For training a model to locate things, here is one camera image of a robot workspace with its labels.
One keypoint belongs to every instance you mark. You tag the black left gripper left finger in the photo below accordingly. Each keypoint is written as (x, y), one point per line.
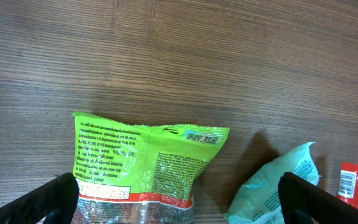
(53, 202)

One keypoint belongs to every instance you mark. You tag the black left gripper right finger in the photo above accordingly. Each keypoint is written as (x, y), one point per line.
(303, 202)

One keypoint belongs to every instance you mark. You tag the teal snack packet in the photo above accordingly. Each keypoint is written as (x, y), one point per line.
(257, 200)

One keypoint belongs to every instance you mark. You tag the red snack stick packet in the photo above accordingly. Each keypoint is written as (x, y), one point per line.
(348, 184)

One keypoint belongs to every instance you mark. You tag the green gummy candy bag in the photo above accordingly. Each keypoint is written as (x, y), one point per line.
(138, 173)

